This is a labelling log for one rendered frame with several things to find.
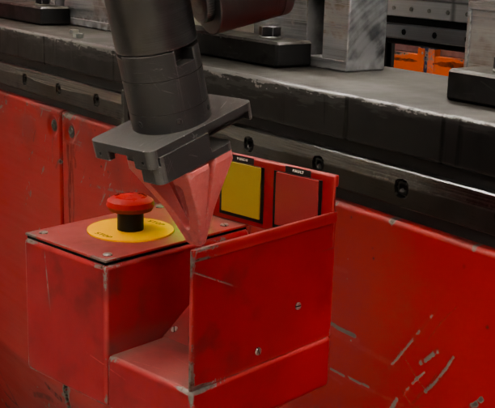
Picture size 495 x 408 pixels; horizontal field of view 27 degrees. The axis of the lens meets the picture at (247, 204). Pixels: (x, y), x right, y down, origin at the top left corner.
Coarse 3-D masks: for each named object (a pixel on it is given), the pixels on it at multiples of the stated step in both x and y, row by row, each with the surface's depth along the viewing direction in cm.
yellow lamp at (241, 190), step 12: (240, 168) 86; (252, 168) 85; (228, 180) 87; (240, 180) 86; (252, 180) 85; (228, 192) 87; (240, 192) 86; (252, 192) 85; (228, 204) 88; (240, 204) 87; (252, 204) 86; (252, 216) 86
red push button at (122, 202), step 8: (128, 192) 85; (112, 200) 83; (120, 200) 82; (128, 200) 82; (136, 200) 82; (144, 200) 83; (152, 200) 84; (112, 208) 82; (120, 208) 82; (128, 208) 82; (136, 208) 82; (144, 208) 82; (152, 208) 84; (120, 216) 83; (128, 216) 83; (136, 216) 83; (120, 224) 84; (128, 224) 83; (136, 224) 83
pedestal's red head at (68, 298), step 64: (64, 256) 80; (128, 256) 78; (192, 256) 69; (256, 256) 74; (320, 256) 80; (64, 320) 81; (128, 320) 79; (192, 320) 71; (256, 320) 76; (320, 320) 82; (64, 384) 82; (128, 384) 76; (192, 384) 72; (256, 384) 77; (320, 384) 83
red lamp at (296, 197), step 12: (276, 180) 83; (288, 180) 82; (300, 180) 82; (312, 180) 81; (276, 192) 84; (288, 192) 83; (300, 192) 82; (312, 192) 81; (276, 204) 84; (288, 204) 83; (300, 204) 82; (312, 204) 81; (276, 216) 84; (288, 216) 83; (300, 216) 82; (312, 216) 81
